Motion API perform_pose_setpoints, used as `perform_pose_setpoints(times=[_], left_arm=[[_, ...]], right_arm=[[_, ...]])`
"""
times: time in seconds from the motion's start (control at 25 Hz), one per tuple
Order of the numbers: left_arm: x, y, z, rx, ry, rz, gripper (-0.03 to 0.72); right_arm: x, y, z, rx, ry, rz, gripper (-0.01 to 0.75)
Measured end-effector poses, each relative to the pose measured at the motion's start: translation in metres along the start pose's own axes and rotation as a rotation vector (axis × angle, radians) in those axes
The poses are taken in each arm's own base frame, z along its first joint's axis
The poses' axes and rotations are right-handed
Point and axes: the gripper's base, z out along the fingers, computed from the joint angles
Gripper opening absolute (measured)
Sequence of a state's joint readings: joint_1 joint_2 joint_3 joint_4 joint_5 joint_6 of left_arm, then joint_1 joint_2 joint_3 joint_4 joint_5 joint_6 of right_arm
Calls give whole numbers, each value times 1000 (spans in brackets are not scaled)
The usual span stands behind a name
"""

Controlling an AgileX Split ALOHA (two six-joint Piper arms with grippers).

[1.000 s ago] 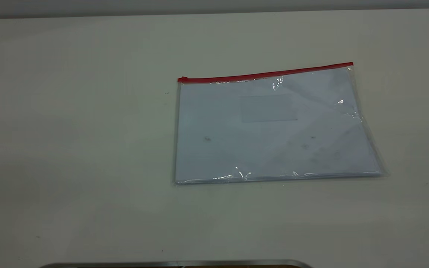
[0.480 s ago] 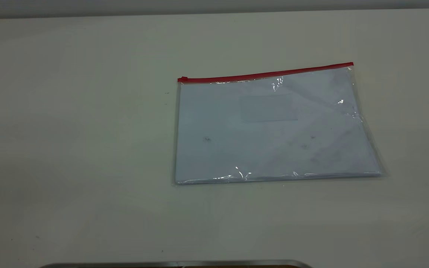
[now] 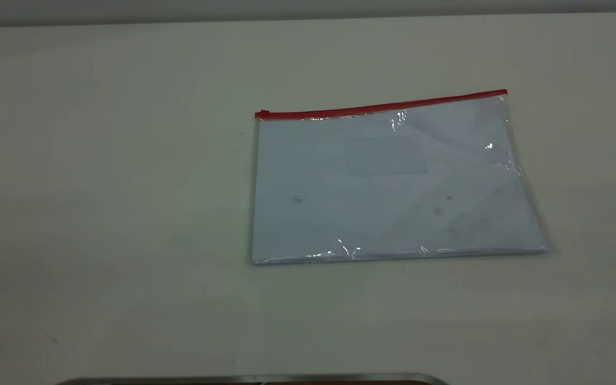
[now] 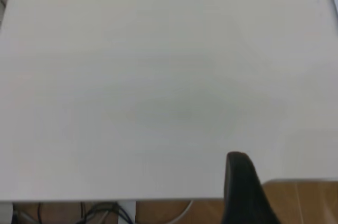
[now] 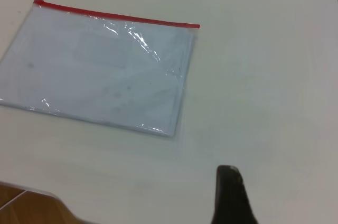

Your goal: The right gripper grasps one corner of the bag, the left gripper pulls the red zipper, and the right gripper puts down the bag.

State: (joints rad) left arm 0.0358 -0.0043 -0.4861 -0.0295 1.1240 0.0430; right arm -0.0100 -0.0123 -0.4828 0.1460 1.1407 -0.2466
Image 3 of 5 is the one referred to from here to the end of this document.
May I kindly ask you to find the clear plastic zipper bag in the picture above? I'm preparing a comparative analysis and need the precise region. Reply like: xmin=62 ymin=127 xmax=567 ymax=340
xmin=249 ymin=89 xmax=560 ymax=267

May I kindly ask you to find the metal frame edge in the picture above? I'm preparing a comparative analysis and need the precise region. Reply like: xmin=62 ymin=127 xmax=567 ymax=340
xmin=57 ymin=373 xmax=450 ymax=385

